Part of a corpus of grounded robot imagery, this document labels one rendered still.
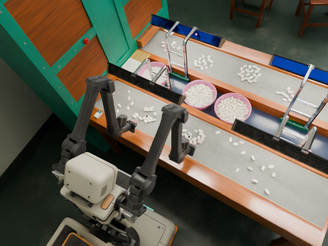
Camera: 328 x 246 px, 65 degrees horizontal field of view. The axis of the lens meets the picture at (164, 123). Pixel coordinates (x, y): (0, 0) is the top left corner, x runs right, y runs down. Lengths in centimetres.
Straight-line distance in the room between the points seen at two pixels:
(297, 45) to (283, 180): 215
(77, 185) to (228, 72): 149
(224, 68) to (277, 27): 169
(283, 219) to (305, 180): 31
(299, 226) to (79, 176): 125
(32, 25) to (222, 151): 140
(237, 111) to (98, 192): 121
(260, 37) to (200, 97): 177
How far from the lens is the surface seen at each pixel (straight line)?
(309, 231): 177
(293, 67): 185
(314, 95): 220
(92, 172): 118
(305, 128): 205
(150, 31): 243
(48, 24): 174
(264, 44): 354
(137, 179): 122
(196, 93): 207
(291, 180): 184
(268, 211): 172
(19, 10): 162
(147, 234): 218
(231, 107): 200
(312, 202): 184
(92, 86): 134
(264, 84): 216
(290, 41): 364
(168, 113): 117
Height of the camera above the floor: 241
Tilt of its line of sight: 60 degrees down
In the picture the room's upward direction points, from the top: 15 degrees counter-clockwise
